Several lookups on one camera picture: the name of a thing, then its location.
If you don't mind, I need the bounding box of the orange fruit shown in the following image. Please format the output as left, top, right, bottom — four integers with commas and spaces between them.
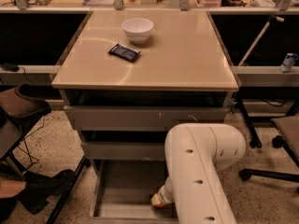
154, 203, 165, 208

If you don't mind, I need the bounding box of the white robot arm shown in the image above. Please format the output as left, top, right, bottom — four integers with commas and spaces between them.
151, 123, 246, 224

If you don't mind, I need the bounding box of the bottom grey drawer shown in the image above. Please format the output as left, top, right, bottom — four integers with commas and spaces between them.
90, 161, 177, 222

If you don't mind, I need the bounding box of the grey drawer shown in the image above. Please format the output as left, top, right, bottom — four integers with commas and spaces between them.
64, 105, 227, 132
90, 161, 177, 222
81, 142, 164, 161

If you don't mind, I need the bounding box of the middle grey drawer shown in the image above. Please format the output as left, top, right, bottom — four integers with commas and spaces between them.
81, 142, 164, 161

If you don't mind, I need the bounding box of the top grey drawer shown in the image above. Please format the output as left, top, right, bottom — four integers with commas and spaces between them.
64, 105, 227, 132

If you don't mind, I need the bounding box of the grey drawer cabinet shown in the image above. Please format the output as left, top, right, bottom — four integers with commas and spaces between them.
52, 9, 238, 224

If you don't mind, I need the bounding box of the black boot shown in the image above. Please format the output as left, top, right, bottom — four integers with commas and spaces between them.
17, 170, 76, 215

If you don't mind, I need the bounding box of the black table leg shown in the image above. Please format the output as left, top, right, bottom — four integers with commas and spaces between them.
235, 94, 262, 148

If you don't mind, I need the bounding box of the black office chair right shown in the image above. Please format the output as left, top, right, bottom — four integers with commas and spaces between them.
238, 115, 299, 185

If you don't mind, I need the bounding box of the dark blue snack packet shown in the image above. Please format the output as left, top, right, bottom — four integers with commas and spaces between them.
107, 44, 140, 63

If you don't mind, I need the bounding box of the brown office chair left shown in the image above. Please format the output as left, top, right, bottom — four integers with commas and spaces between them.
0, 84, 51, 180

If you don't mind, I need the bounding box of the white ceramic bowl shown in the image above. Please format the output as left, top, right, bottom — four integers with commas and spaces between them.
122, 18, 153, 44

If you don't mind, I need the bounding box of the black power adapter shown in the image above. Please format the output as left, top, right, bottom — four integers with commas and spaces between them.
0, 63, 20, 72

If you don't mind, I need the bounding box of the white blue can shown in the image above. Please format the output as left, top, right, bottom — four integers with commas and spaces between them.
280, 53, 298, 73

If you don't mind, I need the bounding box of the white cane stick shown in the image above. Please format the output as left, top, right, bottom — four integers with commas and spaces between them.
238, 15, 284, 66

